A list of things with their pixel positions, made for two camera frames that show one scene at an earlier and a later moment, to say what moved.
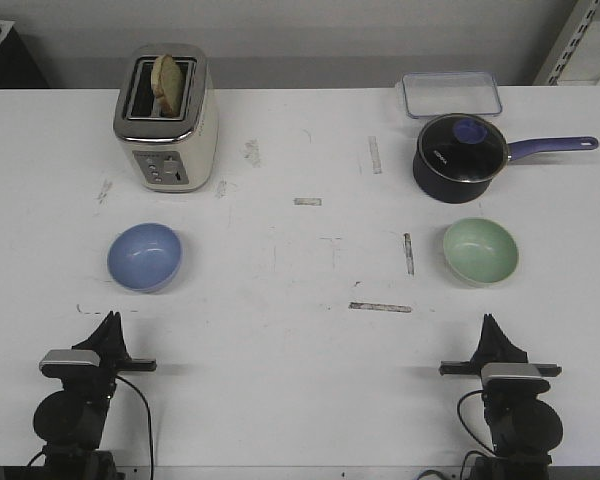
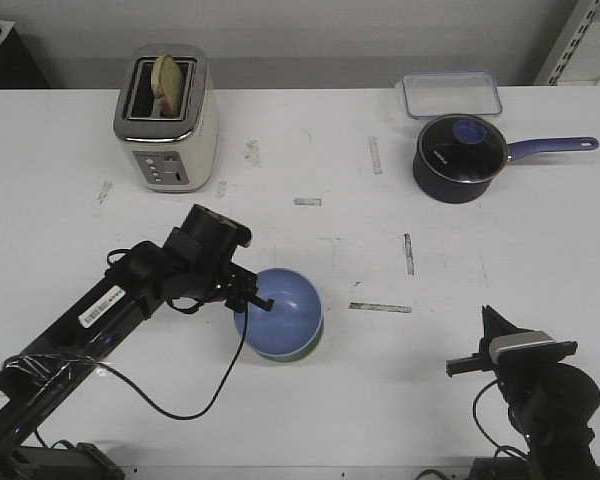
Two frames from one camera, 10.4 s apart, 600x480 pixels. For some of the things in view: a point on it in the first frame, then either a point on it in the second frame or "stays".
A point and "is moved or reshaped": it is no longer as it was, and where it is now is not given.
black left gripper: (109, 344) → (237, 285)
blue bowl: (144, 257) is moved or reshaped
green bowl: (478, 251) → (300, 353)
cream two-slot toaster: (165, 120) stays
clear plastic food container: (451, 93) stays
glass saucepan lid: (462, 148) stays
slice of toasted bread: (167, 85) stays
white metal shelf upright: (580, 23) stays
